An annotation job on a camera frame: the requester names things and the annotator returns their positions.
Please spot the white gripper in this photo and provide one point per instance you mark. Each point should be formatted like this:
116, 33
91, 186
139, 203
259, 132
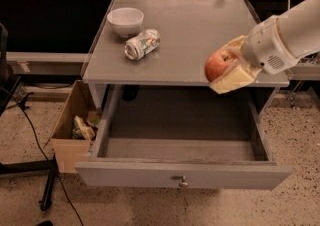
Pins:
265, 47

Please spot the red apple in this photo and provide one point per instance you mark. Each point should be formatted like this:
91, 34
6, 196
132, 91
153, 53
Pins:
217, 63

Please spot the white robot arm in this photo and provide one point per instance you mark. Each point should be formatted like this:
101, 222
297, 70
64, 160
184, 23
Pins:
300, 29

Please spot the open grey top drawer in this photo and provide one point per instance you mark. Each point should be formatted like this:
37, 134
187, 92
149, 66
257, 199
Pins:
148, 135

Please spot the metal drawer knob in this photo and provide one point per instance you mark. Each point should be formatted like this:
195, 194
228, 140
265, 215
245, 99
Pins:
182, 179

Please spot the grey cabinet table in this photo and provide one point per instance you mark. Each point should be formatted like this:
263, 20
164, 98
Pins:
190, 30

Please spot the crushed soda can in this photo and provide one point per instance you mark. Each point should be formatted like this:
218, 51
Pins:
142, 44

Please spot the white ceramic bowl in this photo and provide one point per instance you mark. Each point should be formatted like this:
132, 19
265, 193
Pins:
126, 21

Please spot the snack bags in box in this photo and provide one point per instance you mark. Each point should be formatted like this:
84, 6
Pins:
86, 128

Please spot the cardboard box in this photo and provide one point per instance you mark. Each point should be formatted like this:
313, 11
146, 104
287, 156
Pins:
67, 148

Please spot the black stand base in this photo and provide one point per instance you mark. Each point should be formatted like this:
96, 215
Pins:
9, 83

